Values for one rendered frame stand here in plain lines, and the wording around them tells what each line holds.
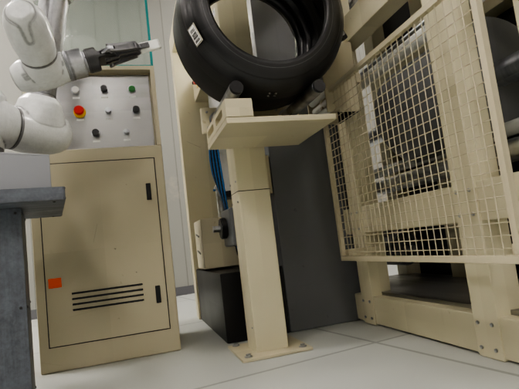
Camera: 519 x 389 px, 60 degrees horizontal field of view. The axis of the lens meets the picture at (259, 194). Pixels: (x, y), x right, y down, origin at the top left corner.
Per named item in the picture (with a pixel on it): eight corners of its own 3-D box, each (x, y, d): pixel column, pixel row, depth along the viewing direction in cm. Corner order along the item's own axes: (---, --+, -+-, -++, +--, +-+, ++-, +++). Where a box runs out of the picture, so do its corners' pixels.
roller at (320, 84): (286, 124, 179) (278, 118, 179) (292, 116, 180) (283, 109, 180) (322, 94, 146) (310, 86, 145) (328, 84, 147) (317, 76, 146)
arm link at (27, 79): (75, 90, 139) (65, 62, 128) (23, 104, 135) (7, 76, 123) (65, 65, 143) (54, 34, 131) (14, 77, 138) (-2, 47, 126)
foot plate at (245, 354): (228, 348, 183) (227, 343, 183) (289, 336, 190) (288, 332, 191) (242, 363, 157) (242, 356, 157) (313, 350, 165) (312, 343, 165)
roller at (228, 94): (209, 115, 171) (221, 113, 173) (212, 126, 171) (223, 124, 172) (228, 80, 138) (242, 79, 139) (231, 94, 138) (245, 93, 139)
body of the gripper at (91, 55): (79, 44, 134) (110, 37, 137) (83, 56, 142) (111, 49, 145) (88, 67, 134) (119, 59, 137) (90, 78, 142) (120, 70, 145)
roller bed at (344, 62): (309, 125, 198) (300, 61, 202) (340, 124, 203) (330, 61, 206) (327, 112, 180) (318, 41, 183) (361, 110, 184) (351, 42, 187)
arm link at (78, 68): (63, 59, 141) (83, 54, 143) (73, 86, 141) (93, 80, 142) (59, 45, 132) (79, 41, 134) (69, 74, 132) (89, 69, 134)
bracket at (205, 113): (201, 134, 172) (199, 109, 173) (298, 130, 183) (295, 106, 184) (203, 132, 169) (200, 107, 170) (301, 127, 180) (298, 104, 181)
